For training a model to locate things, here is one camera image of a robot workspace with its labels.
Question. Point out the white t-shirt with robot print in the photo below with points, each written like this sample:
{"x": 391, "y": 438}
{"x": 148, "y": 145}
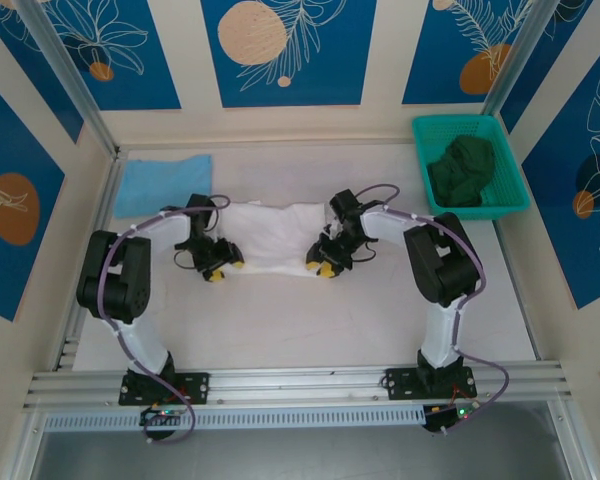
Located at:
{"x": 275, "y": 230}

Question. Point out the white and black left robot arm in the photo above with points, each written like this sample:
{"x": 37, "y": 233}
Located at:
{"x": 125, "y": 280}

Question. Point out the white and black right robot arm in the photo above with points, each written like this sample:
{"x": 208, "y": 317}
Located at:
{"x": 440, "y": 265}

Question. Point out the folded light blue t-shirt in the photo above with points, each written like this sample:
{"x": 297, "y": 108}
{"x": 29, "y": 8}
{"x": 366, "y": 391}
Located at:
{"x": 165, "y": 185}

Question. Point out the dark green t-shirt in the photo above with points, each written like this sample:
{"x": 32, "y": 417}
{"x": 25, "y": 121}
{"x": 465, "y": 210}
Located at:
{"x": 465, "y": 170}

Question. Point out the teal plastic basket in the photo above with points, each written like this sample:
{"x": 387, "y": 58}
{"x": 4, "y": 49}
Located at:
{"x": 430, "y": 130}

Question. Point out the grey metal sheet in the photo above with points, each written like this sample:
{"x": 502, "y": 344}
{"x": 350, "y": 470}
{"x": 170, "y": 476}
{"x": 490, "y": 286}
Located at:
{"x": 300, "y": 457}

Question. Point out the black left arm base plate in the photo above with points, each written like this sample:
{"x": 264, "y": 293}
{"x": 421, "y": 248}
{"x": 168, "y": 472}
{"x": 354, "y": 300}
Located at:
{"x": 195, "y": 387}

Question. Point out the aluminium mounting rail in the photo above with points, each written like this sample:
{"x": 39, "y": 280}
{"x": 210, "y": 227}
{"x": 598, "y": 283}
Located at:
{"x": 290, "y": 385}

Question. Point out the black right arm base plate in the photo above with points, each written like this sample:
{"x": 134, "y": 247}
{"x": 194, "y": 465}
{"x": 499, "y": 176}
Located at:
{"x": 400, "y": 382}

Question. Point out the blue floral wall panel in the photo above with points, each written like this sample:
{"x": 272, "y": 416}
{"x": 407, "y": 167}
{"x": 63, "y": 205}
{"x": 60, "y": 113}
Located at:
{"x": 30, "y": 75}
{"x": 540, "y": 80}
{"x": 10, "y": 150}
{"x": 330, "y": 75}
{"x": 145, "y": 90}
{"x": 555, "y": 225}
{"x": 430, "y": 75}

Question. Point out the aluminium frame post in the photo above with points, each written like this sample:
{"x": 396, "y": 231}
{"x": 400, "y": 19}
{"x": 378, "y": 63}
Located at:
{"x": 517, "y": 55}
{"x": 75, "y": 85}

